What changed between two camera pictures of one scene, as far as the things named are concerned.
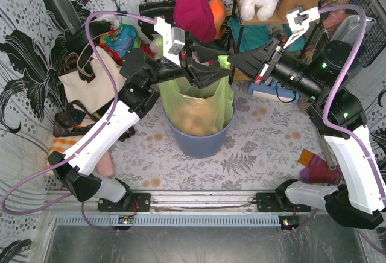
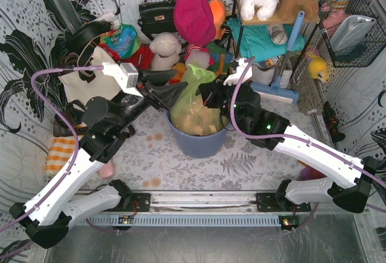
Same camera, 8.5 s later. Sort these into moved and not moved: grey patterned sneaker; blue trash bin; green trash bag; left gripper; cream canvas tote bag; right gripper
Moved: left gripper; right gripper
Not moved: green trash bag; blue trash bin; cream canvas tote bag; grey patterned sneaker
